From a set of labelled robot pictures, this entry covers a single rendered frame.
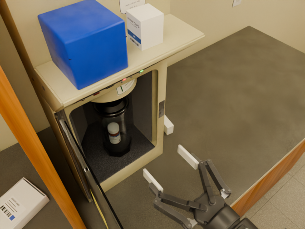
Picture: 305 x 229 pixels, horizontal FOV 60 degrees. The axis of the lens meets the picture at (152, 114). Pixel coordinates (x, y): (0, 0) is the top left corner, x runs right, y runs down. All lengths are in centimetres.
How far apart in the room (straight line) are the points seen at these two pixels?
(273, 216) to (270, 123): 99
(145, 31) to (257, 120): 83
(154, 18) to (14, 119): 28
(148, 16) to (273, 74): 108
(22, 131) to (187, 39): 35
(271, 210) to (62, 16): 190
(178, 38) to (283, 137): 77
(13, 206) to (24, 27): 65
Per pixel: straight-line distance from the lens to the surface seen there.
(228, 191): 65
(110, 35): 42
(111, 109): 76
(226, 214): 60
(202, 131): 112
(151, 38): 51
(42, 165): 55
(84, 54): 41
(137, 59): 49
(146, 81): 78
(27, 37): 49
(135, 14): 50
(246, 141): 113
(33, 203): 97
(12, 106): 44
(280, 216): 212
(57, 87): 46
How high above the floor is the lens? 180
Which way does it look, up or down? 48 degrees down
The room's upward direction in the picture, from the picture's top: straight up
